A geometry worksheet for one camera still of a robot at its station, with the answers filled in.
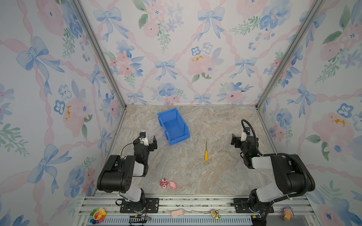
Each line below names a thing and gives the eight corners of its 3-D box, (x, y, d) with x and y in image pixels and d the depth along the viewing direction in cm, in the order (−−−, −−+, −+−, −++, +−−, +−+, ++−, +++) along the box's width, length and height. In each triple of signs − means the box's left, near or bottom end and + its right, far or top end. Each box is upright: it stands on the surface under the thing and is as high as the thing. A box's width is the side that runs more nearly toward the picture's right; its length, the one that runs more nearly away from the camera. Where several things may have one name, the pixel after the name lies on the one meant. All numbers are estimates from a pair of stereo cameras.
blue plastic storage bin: (169, 147, 98) (168, 139, 90) (159, 122, 112) (157, 113, 104) (189, 139, 102) (190, 131, 94) (177, 116, 116) (176, 107, 108)
